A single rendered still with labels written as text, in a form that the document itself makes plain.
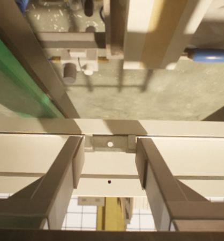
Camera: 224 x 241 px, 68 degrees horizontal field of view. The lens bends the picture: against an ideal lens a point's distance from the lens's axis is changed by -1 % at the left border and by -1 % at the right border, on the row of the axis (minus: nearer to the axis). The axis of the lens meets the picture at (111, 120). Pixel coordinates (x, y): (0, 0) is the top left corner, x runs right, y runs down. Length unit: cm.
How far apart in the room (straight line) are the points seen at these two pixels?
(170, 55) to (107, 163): 26
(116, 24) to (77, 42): 14
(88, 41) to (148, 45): 22
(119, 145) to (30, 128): 9
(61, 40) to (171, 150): 43
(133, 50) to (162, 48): 5
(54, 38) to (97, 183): 43
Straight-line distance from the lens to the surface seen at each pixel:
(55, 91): 17
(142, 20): 30
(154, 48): 34
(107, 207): 659
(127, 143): 16
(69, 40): 53
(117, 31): 44
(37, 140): 19
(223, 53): 47
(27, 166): 19
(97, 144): 16
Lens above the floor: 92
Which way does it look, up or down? 18 degrees down
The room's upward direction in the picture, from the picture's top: 179 degrees counter-clockwise
